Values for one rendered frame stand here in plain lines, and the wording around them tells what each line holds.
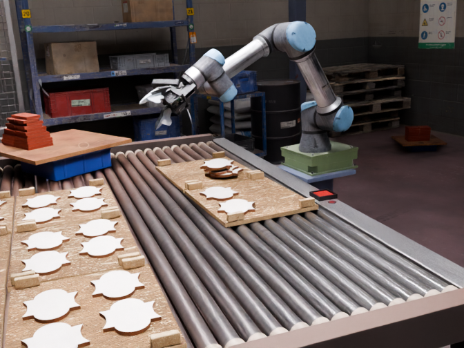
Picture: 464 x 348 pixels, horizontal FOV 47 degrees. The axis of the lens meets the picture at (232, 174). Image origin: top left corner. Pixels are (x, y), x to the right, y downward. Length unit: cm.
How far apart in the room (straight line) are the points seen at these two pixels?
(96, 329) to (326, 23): 732
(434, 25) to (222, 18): 278
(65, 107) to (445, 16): 482
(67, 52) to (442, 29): 466
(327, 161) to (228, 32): 507
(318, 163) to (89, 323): 149
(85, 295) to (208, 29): 613
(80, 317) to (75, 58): 505
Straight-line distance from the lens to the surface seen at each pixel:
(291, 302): 131
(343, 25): 841
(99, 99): 618
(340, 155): 252
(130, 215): 193
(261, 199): 194
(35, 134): 259
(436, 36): 774
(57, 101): 609
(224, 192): 199
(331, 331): 114
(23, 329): 129
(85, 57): 621
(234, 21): 744
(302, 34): 219
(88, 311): 130
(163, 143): 296
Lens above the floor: 155
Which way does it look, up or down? 16 degrees down
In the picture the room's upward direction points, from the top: 3 degrees counter-clockwise
